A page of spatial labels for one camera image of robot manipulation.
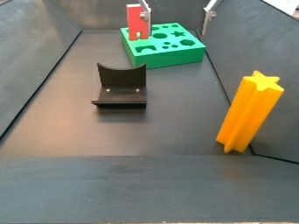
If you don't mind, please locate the green shape sorter board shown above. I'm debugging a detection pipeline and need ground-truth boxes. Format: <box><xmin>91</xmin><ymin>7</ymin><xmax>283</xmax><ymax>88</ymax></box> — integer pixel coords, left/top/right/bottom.
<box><xmin>120</xmin><ymin>23</ymin><xmax>205</xmax><ymax>69</ymax></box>

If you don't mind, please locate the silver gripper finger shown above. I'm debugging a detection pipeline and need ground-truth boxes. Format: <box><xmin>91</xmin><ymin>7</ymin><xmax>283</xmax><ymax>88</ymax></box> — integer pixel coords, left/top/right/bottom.
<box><xmin>200</xmin><ymin>0</ymin><xmax>220</xmax><ymax>36</ymax></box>
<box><xmin>137</xmin><ymin>0</ymin><xmax>152</xmax><ymax>27</ymax></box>

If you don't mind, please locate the red arch block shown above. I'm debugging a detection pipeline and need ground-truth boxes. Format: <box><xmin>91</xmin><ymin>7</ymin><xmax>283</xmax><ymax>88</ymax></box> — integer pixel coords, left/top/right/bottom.
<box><xmin>125</xmin><ymin>3</ymin><xmax>151</xmax><ymax>40</ymax></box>

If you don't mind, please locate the yellow star prism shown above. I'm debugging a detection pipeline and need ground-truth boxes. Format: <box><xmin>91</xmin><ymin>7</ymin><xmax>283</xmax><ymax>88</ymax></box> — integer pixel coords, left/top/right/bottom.
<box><xmin>216</xmin><ymin>71</ymin><xmax>284</xmax><ymax>153</ymax></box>

